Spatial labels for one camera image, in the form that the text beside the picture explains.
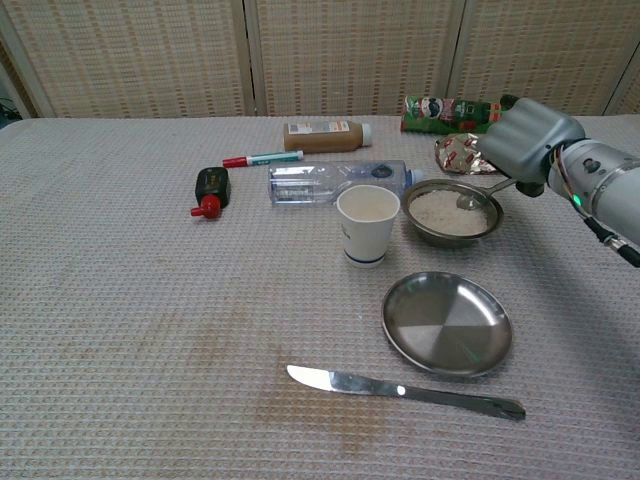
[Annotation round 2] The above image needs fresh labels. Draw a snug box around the metal spoon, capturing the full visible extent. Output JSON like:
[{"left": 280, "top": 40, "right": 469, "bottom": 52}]
[{"left": 455, "top": 178, "right": 519, "bottom": 211}]

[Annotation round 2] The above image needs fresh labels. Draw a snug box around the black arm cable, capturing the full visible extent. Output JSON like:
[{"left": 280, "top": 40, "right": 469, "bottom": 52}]
[{"left": 582, "top": 213, "right": 640, "bottom": 269}]

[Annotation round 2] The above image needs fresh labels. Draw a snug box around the clear plastic water bottle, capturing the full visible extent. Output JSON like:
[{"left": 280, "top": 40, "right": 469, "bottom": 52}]
[{"left": 267, "top": 159, "right": 425, "bottom": 207}]

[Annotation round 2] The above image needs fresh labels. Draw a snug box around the brown drink bottle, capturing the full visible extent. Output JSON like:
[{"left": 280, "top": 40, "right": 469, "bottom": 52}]
[{"left": 283, "top": 121, "right": 374, "bottom": 155}]

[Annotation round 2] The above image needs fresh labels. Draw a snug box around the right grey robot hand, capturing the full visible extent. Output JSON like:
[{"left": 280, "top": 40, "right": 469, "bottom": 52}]
[{"left": 477, "top": 94, "right": 586, "bottom": 197}]

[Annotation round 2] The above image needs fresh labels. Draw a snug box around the black bottle with red cap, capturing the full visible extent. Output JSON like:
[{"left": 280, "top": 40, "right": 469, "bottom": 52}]
[{"left": 190, "top": 167, "right": 233, "bottom": 220}]

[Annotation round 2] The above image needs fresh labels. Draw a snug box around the metal table knife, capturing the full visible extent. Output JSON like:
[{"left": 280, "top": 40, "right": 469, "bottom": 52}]
[{"left": 286, "top": 364, "right": 527, "bottom": 421}]

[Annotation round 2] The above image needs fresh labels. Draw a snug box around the steel plate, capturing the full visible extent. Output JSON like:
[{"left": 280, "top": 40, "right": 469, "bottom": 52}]
[{"left": 381, "top": 271, "right": 514, "bottom": 379}]

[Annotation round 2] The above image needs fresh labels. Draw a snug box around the red-capped marker pen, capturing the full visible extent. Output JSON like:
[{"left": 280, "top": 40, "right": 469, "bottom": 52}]
[{"left": 222, "top": 149, "right": 305, "bottom": 169}]

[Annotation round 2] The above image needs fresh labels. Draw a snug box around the white paper cup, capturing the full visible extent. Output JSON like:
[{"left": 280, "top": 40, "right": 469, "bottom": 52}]
[{"left": 335, "top": 184, "right": 401, "bottom": 269}]

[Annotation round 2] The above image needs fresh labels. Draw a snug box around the crumpled foil snack wrapper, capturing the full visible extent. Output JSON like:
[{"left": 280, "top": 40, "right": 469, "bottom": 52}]
[{"left": 433, "top": 132, "right": 504, "bottom": 177}]

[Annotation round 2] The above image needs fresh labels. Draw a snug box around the woven folding screen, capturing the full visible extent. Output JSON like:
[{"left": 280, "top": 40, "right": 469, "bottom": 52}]
[{"left": 0, "top": 0, "right": 640, "bottom": 120}]

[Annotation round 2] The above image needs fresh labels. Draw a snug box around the green Pringles can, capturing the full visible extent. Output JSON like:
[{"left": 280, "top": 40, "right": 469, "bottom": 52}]
[{"left": 400, "top": 94, "right": 516, "bottom": 135}]

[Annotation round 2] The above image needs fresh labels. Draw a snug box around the woven beige tablecloth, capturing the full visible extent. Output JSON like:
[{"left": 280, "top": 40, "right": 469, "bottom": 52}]
[{"left": 0, "top": 114, "right": 640, "bottom": 480}]

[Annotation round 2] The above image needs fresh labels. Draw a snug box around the steel bowl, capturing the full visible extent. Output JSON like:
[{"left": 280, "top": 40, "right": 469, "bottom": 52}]
[{"left": 402, "top": 178, "right": 505, "bottom": 249}]

